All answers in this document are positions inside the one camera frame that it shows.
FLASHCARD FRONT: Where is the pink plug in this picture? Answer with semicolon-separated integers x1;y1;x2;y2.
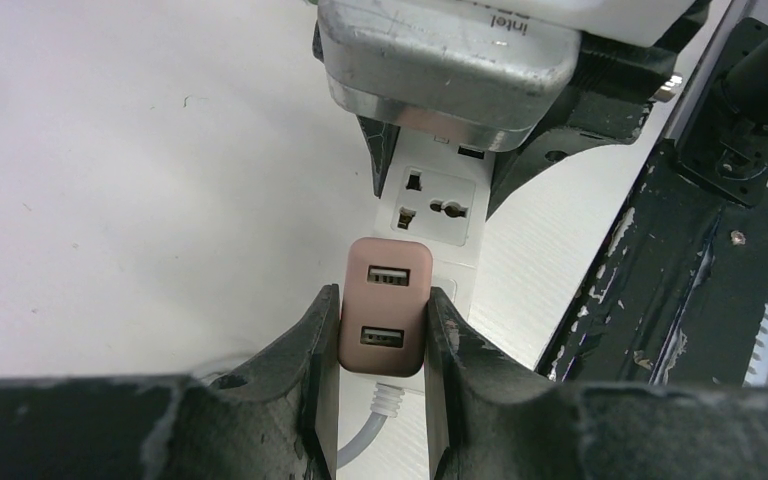
338;237;433;378

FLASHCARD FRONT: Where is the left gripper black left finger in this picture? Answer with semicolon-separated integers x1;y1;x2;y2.
0;285;340;479

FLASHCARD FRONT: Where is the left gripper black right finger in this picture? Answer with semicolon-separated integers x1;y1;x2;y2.
424;288;768;479

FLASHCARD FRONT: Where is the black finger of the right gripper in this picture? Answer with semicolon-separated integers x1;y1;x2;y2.
357;116;401;198

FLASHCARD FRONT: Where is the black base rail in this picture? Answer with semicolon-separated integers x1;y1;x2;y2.
536;141;768;386

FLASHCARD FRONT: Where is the long white power strip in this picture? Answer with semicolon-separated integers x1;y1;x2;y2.
337;125;498;480

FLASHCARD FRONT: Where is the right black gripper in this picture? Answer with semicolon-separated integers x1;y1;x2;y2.
486;33;679;219

